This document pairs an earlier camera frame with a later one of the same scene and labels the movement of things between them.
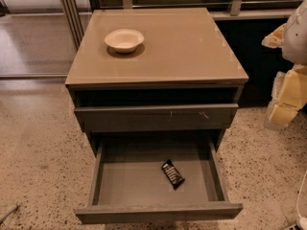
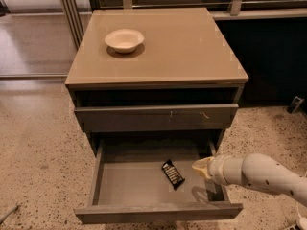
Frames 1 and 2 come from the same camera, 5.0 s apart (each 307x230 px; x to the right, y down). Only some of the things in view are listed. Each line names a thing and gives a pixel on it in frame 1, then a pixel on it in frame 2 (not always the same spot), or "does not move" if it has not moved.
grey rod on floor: (11, 212) does not move
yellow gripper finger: (289, 96) to (224, 169)
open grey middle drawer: (130, 183) does not move
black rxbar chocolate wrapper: (175, 177) does not move
